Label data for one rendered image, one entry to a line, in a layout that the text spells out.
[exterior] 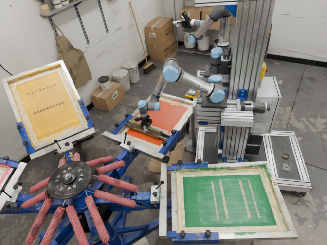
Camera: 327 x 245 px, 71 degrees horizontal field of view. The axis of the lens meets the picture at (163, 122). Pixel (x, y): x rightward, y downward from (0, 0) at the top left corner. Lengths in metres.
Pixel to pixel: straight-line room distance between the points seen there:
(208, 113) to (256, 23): 0.83
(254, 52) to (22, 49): 2.80
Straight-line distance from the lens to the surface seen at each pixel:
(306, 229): 2.98
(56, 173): 1.78
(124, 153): 2.04
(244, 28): 1.96
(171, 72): 1.72
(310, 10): 5.11
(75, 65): 3.98
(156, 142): 2.18
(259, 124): 2.47
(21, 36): 3.56
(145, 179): 3.10
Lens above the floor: 2.55
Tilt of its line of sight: 43 degrees down
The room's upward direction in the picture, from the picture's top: 9 degrees counter-clockwise
